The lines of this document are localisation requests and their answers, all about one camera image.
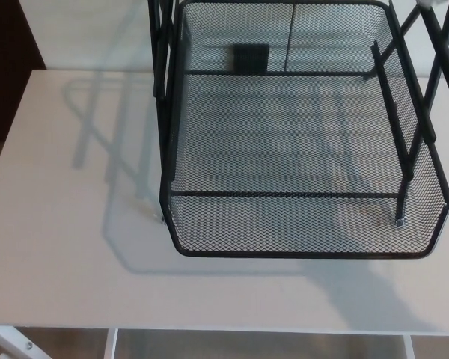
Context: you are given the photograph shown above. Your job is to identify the black cabinet handle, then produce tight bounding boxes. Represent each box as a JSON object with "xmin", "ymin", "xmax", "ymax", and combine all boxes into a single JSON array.
[{"xmin": 231, "ymin": 43, "xmax": 269, "ymax": 74}]

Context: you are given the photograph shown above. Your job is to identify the white desk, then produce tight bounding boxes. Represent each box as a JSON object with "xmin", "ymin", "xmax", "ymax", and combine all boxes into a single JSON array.
[{"xmin": 0, "ymin": 68, "xmax": 449, "ymax": 359}]

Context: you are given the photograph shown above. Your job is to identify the white cabinet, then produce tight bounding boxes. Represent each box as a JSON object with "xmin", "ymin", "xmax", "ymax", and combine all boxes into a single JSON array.
[{"xmin": 22, "ymin": 0, "xmax": 449, "ymax": 80}]

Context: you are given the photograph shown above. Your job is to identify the black mesh file tray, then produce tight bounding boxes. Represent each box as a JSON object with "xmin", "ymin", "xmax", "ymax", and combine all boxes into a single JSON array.
[{"xmin": 145, "ymin": 0, "xmax": 449, "ymax": 260}]

